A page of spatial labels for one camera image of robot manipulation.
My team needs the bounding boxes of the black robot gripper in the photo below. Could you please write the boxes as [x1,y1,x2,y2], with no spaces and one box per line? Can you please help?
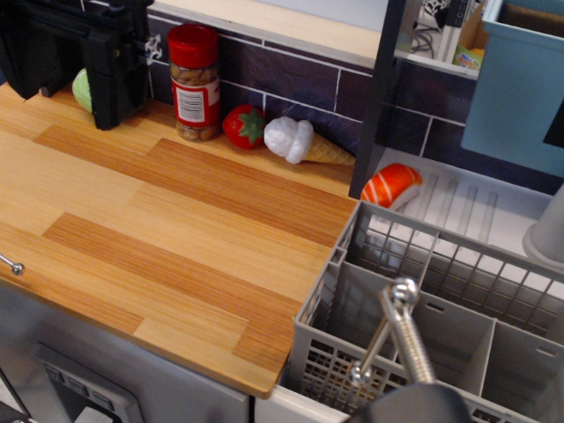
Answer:
[1,1,154,130]

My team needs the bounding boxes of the grey plastic drying rack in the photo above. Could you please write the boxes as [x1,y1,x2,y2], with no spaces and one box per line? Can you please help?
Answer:
[286,202,563,422]

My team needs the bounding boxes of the white sink drainboard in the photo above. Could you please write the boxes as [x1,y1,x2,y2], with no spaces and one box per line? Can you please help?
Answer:
[376,148,552,264]

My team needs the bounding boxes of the green toy cabbage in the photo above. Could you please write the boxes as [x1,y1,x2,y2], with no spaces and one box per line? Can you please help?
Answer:
[71,68,93,114]

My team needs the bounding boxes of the red lidded nut jar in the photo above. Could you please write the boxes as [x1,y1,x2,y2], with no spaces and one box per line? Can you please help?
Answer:
[167,24,220,142]

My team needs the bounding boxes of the red toy strawberry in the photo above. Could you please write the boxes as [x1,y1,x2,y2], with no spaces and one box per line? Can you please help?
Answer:
[222,104,265,149]

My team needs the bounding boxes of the small chrome knob rod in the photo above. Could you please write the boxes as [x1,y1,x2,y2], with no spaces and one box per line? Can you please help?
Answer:
[0,255,26,276]

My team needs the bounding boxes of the white toy ice cream cone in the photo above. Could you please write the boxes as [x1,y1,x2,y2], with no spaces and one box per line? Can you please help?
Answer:
[263,116,355,166]

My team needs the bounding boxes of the silver dishwasher control panel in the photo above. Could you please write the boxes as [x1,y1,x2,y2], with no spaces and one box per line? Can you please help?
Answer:
[33,343,144,422]

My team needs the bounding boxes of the orange salmon sushi toy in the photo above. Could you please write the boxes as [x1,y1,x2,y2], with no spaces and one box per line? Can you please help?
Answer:
[360,163,423,211]

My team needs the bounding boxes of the colourful cardboard box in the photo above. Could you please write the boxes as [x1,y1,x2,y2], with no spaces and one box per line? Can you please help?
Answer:
[452,45,485,71]

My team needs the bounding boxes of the blue plastic bin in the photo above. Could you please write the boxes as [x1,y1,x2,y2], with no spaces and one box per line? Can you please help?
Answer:
[461,1,563,176]

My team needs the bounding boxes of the black clamp base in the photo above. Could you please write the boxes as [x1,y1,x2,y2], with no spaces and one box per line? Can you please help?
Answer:
[347,383,472,422]

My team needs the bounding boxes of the grey faucet base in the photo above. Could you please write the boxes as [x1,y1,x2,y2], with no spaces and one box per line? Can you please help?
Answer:
[523,187,564,271]

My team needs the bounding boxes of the dark grey shelf post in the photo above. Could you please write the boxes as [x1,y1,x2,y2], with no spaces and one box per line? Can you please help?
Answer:
[349,1,421,198]

